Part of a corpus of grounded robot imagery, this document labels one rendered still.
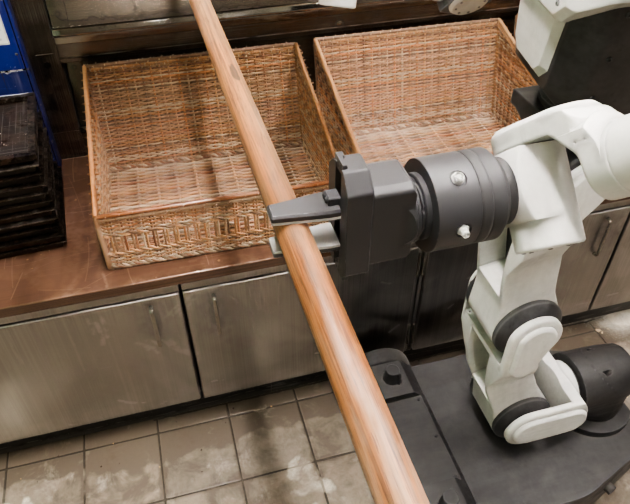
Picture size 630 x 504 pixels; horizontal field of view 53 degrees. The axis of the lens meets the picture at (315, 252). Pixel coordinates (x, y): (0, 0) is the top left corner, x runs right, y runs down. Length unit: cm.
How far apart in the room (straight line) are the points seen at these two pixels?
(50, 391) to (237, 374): 46
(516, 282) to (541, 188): 59
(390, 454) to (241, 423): 147
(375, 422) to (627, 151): 29
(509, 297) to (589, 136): 68
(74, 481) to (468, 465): 101
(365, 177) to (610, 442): 134
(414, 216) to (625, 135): 17
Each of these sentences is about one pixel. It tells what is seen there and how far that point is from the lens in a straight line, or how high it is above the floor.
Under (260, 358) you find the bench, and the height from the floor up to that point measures 22.
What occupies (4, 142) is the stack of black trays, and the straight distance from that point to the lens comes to 151.
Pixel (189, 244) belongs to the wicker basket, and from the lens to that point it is 148.
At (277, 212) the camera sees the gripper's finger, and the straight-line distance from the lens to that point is 53.
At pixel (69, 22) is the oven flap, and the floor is 96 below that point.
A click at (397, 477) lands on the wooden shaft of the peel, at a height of 121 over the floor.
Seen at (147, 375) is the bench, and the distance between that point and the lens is 167.
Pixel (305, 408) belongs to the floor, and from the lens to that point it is 187.
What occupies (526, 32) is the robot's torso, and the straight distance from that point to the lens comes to 98.
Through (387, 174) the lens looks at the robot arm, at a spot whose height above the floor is 124.
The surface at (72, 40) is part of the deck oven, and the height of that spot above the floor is 91.
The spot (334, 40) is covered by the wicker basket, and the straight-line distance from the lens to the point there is 178.
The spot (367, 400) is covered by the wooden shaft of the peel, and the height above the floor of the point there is 121.
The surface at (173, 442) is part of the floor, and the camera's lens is 185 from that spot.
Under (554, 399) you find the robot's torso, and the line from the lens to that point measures 165.
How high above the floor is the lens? 155
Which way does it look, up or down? 42 degrees down
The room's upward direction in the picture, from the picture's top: straight up
